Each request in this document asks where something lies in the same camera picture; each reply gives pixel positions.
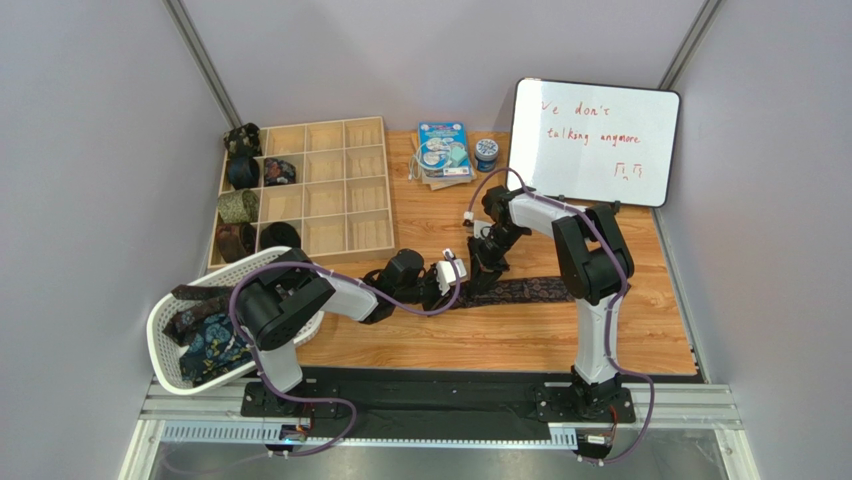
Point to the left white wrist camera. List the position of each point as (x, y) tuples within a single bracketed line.
[(450, 271)]

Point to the rolled dark patterned tie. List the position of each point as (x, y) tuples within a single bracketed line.
[(279, 172)]

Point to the blue floral tie in basket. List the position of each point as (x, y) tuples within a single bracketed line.
[(214, 351)]

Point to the aluminium frame rail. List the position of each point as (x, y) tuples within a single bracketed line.
[(687, 429)]

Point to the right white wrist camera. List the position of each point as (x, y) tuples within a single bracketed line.
[(478, 226)]

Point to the wooden compartment tray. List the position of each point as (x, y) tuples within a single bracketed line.
[(341, 204)]

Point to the rolled dark floral tie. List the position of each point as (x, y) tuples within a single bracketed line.
[(243, 141)]

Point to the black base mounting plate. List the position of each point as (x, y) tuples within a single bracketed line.
[(372, 403)]

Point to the rolled brown tie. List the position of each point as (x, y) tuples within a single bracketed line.
[(235, 242)]

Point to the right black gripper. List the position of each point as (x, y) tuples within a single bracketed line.
[(488, 247)]

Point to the rolled navy tie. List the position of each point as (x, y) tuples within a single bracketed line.
[(242, 172)]

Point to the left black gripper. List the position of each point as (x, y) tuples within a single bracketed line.
[(406, 282)]

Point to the dark brown tie in basket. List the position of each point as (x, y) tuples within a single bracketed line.
[(208, 301)]

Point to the rolled black tie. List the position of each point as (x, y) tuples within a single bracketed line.
[(279, 234)]

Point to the white whiteboard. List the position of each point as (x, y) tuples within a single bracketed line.
[(592, 142)]

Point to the blue book stack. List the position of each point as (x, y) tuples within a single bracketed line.
[(441, 156)]

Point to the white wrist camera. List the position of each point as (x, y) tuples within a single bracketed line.
[(450, 271), (478, 226)]

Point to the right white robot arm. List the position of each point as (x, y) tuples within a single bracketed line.
[(594, 264)]

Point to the small blue round tin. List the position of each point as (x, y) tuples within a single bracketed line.
[(486, 154)]

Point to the dark blue paisley tie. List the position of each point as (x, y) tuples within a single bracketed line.
[(533, 290)]

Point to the rolled olive green tie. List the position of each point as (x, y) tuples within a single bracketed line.
[(239, 206)]

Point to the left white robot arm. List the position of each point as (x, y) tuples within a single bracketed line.
[(270, 305)]

